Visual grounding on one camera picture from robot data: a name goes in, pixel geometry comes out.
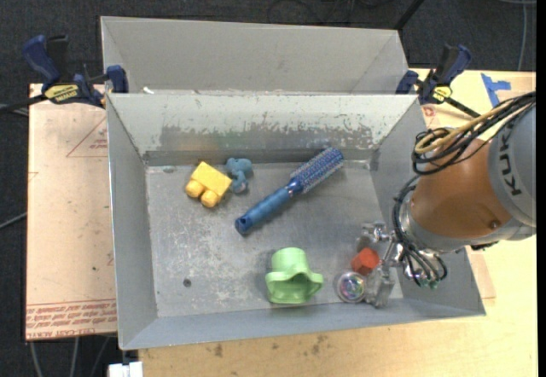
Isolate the yellow toy building block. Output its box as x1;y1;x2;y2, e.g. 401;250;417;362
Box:
184;160;234;209

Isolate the red-orange small block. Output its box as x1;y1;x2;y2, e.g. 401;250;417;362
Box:
351;247;381;277

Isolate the blue round hairbrush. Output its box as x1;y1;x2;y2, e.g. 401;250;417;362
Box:
234;147;346;237

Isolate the brown cardboard board red print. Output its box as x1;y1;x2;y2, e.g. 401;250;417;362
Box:
25;83;497;342

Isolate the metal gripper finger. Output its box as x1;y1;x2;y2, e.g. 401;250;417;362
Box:
364;265;398;310
360;220;392;246

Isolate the grey metal bin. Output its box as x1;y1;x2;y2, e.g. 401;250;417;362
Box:
100;15;487;351

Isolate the shiny round metal disc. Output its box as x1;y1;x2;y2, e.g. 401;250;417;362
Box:
336;271;368;305

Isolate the blue-grey toy figure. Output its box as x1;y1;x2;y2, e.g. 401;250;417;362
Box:
224;157;254;195

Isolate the light green plastic cup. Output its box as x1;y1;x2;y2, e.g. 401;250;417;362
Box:
264;246;325;305

